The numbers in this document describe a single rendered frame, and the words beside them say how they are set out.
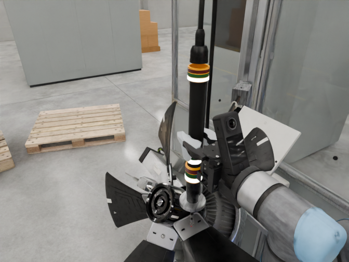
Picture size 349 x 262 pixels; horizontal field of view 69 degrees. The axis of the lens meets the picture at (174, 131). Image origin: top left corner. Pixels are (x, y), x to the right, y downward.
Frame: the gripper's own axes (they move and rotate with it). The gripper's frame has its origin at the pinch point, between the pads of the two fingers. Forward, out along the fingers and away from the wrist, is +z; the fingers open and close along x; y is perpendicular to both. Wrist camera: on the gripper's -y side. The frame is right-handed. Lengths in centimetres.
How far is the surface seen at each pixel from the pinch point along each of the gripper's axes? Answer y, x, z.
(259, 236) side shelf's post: 83, 53, 8
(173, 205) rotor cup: 23.9, -3.5, 1.4
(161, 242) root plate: 38.7, -7.2, 2.4
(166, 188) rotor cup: 23.5, -2.2, 7.6
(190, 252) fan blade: 30.3, -5.0, -9.6
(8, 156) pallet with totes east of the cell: 136, -70, 253
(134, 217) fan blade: 45, -9, 21
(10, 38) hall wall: 151, -44, 1205
